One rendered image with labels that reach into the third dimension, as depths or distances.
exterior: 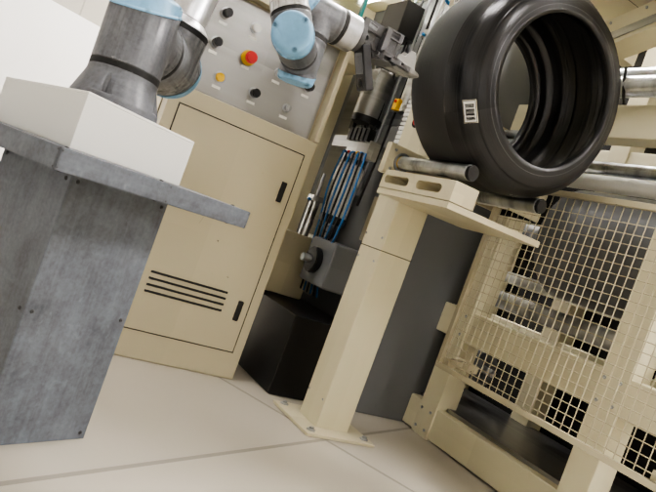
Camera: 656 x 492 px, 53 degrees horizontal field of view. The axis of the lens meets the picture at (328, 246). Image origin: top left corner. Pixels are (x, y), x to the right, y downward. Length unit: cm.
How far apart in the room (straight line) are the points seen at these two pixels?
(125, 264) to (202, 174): 81
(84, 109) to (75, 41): 302
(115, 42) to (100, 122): 21
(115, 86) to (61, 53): 285
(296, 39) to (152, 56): 30
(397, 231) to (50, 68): 265
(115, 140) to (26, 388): 52
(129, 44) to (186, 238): 93
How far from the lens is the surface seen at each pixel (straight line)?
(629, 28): 236
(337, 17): 165
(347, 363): 219
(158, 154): 144
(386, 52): 173
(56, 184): 138
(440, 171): 191
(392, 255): 217
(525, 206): 204
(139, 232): 148
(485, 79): 180
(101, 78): 146
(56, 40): 426
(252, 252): 233
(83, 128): 132
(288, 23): 147
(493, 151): 183
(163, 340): 232
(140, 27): 148
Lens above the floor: 62
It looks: 1 degrees down
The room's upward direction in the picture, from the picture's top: 20 degrees clockwise
